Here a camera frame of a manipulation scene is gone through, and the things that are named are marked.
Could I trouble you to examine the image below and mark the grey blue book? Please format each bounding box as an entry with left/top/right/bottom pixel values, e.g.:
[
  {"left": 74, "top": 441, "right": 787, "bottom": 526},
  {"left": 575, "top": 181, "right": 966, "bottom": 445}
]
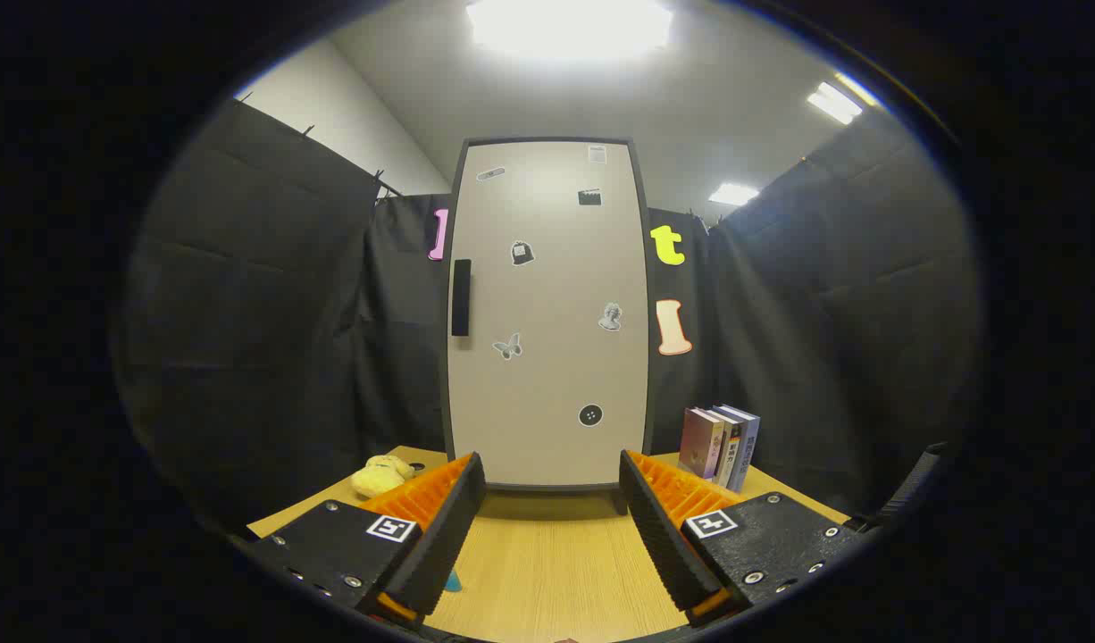
[{"left": 722, "top": 405, "right": 761, "bottom": 494}]

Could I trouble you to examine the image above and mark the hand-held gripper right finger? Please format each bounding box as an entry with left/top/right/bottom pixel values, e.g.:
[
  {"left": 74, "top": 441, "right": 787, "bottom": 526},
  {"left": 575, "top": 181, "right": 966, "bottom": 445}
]
[{"left": 620, "top": 449, "right": 870, "bottom": 628}]

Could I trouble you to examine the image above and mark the black door handle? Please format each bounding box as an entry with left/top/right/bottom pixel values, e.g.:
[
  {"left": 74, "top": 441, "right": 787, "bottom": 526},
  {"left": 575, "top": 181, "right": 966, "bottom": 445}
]
[{"left": 451, "top": 259, "right": 472, "bottom": 338}]

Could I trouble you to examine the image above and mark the white spine book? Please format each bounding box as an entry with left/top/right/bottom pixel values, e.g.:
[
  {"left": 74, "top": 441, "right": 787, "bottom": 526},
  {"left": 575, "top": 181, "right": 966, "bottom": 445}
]
[{"left": 713, "top": 409, "right": 745, "bottom": 489}]

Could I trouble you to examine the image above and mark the dark grey cabinet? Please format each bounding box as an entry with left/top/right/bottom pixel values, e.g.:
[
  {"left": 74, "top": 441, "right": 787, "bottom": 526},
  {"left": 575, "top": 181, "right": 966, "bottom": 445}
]
[{"left": 440, "top": 136, "right": 656, "bottom": 516}]

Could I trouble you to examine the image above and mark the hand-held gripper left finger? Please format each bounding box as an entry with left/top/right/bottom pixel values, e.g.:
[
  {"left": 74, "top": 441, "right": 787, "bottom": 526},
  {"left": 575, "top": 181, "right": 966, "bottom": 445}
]
[{"left": 242, "top": 451, "right": 488, "bottom": 626}]

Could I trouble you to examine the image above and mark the yellow plush toy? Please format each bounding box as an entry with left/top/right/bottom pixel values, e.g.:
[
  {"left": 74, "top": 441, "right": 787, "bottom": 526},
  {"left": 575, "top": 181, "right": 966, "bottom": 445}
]
[{"left": 351, "top": 455, "right": 416, "bottom": 499}]

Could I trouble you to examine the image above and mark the large ceiling light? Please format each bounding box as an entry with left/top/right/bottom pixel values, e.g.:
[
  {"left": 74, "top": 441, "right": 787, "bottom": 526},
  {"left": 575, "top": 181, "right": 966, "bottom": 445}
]
[{"left": 465, "top": 0, "right": 673, "bottom": 60}]

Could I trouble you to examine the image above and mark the beige cabinet door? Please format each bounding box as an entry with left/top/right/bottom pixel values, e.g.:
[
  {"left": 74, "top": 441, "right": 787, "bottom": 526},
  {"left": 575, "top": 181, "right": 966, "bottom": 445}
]
[{"left": 447, "top": 141, "right": 649, "bottom": 488}]

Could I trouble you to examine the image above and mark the mauve book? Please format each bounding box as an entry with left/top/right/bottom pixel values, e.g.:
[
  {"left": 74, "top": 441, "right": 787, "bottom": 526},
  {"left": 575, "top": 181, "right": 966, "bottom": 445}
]
[{"left": 679, "top": 408, "right": 725, "bottom": 480}]

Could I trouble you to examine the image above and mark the long ceiling light panel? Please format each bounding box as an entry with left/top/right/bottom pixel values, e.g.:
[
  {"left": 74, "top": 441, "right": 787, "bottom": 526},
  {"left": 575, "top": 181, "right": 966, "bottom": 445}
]
[{"left": 807, "top": 82, "right": 864, "bottom": 124}]

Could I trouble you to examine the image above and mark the black backdrop cloth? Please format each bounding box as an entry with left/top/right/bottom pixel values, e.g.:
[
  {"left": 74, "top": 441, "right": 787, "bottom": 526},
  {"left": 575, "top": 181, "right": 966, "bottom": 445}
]
[{"left": 110, "top": 98, "right": 986, "bottom": 537}]

